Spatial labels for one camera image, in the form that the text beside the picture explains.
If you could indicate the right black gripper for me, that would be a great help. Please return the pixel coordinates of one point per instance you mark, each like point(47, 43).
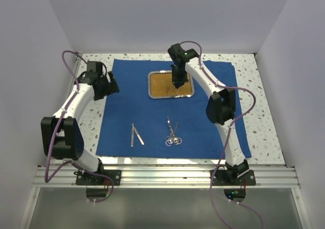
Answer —
point(178, 82)

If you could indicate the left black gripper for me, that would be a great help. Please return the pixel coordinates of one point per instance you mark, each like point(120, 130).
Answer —
point(111, 87)

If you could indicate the blue surgical cloth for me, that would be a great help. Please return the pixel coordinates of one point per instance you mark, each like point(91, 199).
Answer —
point(132, 104)

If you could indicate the steel scalpel handle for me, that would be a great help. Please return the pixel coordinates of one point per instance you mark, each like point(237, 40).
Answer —
point(132, 137)

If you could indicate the steel surgical scissors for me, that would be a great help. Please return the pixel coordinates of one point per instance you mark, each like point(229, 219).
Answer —
point(171, 132)

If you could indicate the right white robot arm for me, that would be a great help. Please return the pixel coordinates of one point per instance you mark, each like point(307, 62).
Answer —
point(221, 106)

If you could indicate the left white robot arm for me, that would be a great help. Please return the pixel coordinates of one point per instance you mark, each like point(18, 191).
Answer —
point(61, 135)

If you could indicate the steel tray orange liner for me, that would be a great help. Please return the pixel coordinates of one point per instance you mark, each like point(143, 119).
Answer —
point(160, 86)

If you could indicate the aluminium front rail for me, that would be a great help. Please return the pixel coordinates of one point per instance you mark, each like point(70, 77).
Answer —
point(175, 176)

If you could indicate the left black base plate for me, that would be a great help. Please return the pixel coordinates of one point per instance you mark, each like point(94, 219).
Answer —
point(87, 178)

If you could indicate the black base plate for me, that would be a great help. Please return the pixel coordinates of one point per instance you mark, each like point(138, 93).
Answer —
point(225, 177)
point(87, 178)

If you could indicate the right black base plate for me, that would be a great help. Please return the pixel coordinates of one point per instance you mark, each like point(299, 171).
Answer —
point(225, 177)

